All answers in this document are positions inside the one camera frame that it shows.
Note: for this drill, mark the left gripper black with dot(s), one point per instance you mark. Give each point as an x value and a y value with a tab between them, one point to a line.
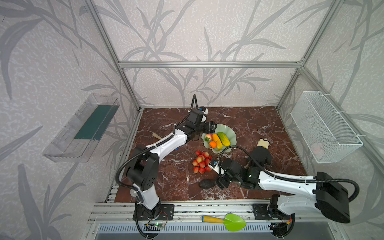
207	127

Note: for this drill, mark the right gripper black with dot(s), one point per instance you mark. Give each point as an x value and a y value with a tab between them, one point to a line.
222	177

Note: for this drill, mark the orange tangerine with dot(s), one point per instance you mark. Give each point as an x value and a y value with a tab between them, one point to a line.
213	144

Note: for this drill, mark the yellow corn cob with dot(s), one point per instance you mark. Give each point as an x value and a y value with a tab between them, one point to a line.
218	142

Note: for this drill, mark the dark avocado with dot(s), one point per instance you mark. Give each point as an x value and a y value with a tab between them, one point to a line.
207	184

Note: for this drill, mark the green yellow mango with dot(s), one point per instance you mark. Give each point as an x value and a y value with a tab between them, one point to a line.
225	141

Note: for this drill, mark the red grape bunch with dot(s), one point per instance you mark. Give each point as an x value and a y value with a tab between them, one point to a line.
202	162

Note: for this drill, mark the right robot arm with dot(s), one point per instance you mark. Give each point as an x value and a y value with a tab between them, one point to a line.
320	194

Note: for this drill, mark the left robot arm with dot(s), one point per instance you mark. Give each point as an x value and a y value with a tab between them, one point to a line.
140	172

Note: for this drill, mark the green scalloped fruit bowl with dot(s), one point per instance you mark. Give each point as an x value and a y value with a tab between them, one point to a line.
226	130

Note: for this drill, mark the green toy shovel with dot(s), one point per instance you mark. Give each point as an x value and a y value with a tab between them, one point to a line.
232	222

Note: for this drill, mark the pink object in basket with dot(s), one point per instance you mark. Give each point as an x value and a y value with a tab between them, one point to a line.
317	150

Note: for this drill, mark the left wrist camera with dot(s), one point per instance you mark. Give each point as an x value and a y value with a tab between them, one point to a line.
198	116

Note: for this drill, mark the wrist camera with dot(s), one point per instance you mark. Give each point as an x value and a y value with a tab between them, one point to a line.
198	116
214	166

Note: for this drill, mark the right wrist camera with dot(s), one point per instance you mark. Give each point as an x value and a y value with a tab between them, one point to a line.
214	166

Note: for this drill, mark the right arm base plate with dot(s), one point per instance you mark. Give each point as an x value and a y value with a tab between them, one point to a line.
268	213

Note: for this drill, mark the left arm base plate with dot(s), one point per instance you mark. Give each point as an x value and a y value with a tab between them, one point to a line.
160	212

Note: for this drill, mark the white wire basket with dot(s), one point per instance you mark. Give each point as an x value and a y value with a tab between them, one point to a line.
320	122

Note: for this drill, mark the clear plastic wall shelf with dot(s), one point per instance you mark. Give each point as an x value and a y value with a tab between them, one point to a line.
78	139

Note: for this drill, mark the aluminium front rail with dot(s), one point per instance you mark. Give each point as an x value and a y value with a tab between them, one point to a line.
184	211

